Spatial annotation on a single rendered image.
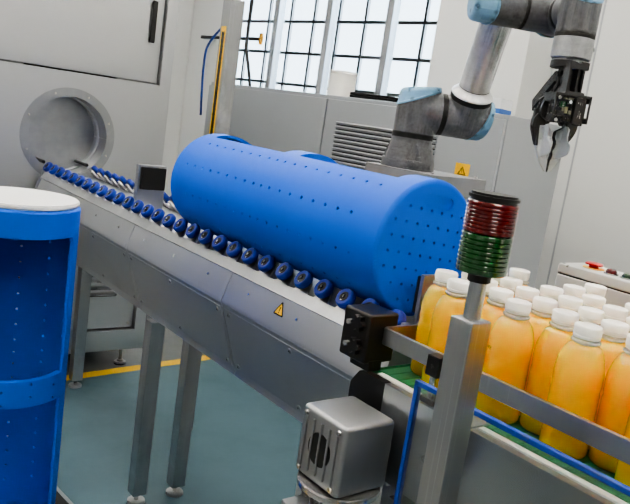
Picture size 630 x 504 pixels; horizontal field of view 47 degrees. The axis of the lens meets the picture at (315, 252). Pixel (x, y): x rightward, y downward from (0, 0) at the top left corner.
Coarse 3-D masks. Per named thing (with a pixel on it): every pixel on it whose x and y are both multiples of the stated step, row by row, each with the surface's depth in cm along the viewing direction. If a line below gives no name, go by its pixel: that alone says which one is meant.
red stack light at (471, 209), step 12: (468, 204) 89; (480, 204) 87; (492, 204) 86; (468, 216) 88; (480, 216) 87; (492, 216) 86; (504, 216) 86; (516, 216) 88; (468, 228) 88; (480, 228) 87; (492, 228) 87; (504, 228) 87
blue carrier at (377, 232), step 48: (192, 144) 204; (240, 144) 191; (192, 192) 195; (240, 192) 176; (288, 192) 162; (336, 192) 151; (384, 192) 142; (432, 192) 144; (240, 240) 184; (288, 240) 161; (336, 240) 147; (384, 240) 139; (432, 240) 147; (384, 288) 142
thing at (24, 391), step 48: (0, 240) 186; (48, 240) 188; (0, 288) 188; (48, 288) 190; (0, 336) 191; (48, 336) 192; (0, 384) 167; (48, 384) 175; (0, 432) 197; (48, 432) 195; (0, 480) 200; (48, 480) 196
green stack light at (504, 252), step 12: (468, 240) 88; (480, 240) 87; (492, 240) 87; (504, 240) 87; (468, 252) 88; (480, 252) 87; (492, 252) 87; (504, 252) 88; (456, 264) 90; (468, 264) 88; (480, 264) 87; (492, 264) 87; (504, 264) 88; (492, 276) 88; (504, 276) 89
